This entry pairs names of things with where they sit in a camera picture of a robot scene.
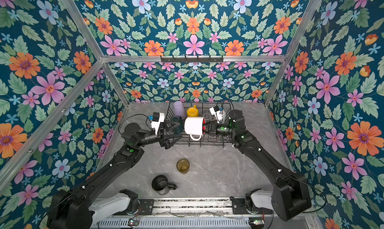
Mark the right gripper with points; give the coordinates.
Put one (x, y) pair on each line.
(213, 128)

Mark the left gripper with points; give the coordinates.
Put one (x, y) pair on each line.
(159, 134)

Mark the dark green mug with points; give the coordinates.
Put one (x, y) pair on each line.
(177, 127)

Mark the red white mug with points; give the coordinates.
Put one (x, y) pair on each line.
(195, 127)

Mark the cream white mug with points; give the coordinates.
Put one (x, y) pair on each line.
(221, 115)

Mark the yellow mug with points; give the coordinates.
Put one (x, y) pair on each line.
(193, 111)

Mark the lilac plastic cup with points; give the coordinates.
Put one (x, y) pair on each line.
(179, 110)

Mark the clear drinking glass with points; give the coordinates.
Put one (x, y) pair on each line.
(207, 116)

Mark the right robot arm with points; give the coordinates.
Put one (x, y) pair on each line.
(290, 195)

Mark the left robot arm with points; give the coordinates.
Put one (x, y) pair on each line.
(78, 207)

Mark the olive green glass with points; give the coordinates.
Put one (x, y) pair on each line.
(183, 166)

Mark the black mug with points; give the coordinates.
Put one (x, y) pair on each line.
(162, 186)

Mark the black wire dish rack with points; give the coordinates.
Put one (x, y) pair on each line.
(202, 107)

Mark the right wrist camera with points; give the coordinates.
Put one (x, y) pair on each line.
(214, 110)

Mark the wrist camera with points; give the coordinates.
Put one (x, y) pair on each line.
(157, 120)
(214, 110)

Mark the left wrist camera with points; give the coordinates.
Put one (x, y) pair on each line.
(157, 120)

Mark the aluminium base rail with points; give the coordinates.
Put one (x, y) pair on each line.
(188, 207)

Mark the wall hook rail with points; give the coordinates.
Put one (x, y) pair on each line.
(191, 59)

